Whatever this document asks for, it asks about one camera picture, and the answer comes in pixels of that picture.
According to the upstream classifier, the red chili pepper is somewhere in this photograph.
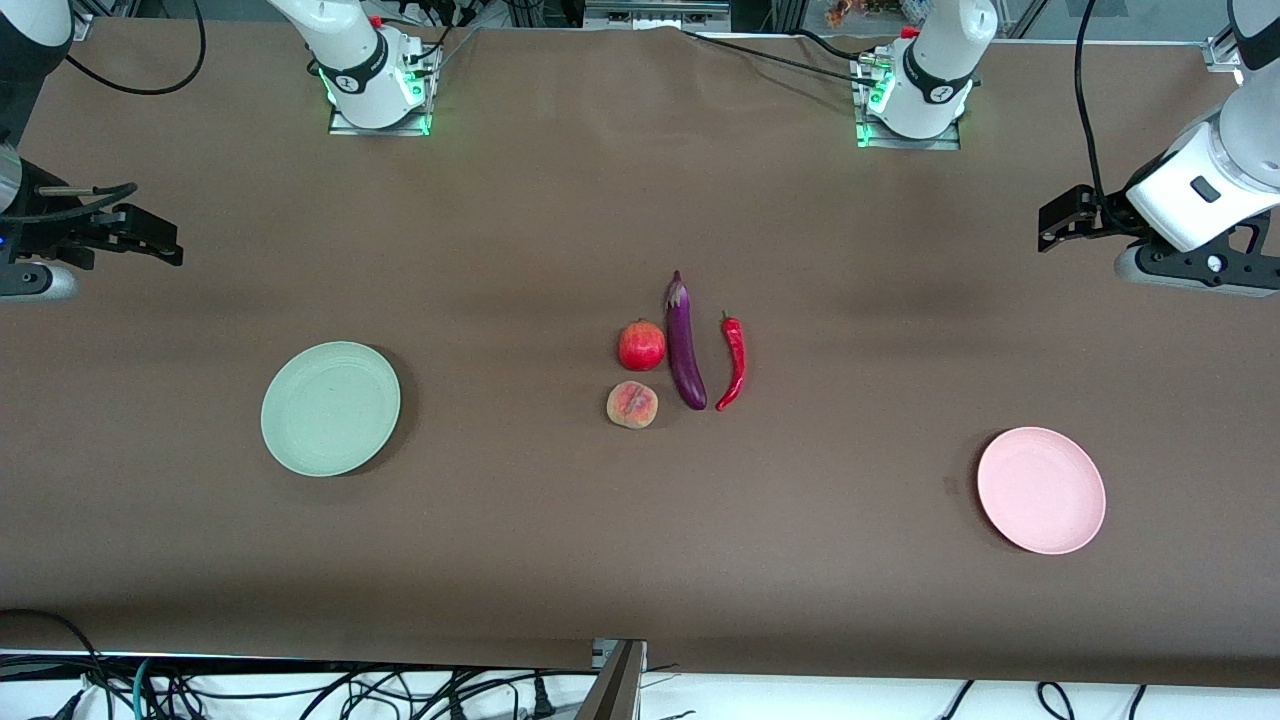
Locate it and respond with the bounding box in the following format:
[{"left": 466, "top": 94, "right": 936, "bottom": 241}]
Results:
[{"left": 714, "top": 310, "right": 747, "bottom": 413}]

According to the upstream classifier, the purple eggplant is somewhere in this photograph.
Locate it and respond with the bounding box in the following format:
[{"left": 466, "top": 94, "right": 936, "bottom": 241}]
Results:
[{"left": 665, "top": 270, "right": 709, "bottom": 412}]

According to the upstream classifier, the red pomegranate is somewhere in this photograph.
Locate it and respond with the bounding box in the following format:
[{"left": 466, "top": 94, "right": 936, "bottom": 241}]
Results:
[{"left": 617, "top": 319, "right": 667, "bottom": 373}]

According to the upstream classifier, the peach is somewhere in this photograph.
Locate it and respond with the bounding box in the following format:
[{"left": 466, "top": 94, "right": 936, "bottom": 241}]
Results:
[{"left": 606, "top": 380, "right": 659, "bottom": 430}]

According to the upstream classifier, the pale green plate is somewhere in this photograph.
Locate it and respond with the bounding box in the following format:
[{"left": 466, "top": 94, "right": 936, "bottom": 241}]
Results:
[{"left": 261, "top": 341, "right": 402, "bottom": 478}]

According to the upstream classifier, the pink plate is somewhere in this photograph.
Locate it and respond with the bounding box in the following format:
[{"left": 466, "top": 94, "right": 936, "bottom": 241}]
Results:
[{"left": 977, "top": 427, "right": 1107, "bottom": 556}]

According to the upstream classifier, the large table cover sheet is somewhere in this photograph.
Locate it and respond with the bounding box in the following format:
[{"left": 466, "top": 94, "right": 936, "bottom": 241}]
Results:
[{"left": 0, "top": 18, "right": 1280, "bottom": 691}]

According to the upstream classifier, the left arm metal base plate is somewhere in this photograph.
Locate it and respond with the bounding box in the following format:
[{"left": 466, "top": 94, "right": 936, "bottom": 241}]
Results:
[{"left": 855, "top": 55, "right": 963, "bottom": 151}]

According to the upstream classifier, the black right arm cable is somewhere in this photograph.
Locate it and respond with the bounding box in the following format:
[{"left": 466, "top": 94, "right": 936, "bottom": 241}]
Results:
[{"left": 35, "top": 0, "right": 208, "bottom": 216}]

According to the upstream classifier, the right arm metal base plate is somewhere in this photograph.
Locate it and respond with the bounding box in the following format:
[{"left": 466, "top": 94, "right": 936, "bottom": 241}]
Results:
[{"left": 328, "top": 45, "right": 433, "bottom": 137}]

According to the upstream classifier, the short black base cable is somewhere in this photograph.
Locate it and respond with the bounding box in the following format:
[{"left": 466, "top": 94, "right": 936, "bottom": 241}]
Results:
[{"left": 795, "top": 28, "right": 869, "bottom": 63}]

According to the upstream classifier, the long black base cable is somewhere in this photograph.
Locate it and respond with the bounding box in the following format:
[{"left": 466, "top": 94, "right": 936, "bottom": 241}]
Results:
[{"left": 680, "top": 28, "right": 881, "bottom": 86}]

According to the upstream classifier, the thick black floor cable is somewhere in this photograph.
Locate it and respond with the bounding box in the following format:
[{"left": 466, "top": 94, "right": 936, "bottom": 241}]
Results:
[{"left": 0, "top": 608, "right": 106, "bottom": 720}]

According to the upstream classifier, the silver aluminium frame rail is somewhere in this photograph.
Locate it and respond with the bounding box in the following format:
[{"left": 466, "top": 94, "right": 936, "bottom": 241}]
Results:
[{"left": 585, "top": 0, "right": 732, "bottom": 31}]

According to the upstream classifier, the aluminium profile post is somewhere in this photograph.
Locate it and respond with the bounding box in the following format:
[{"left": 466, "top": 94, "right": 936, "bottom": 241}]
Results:
[{"left": 575, "top": 638, "right": 648, "bottom": 720}]

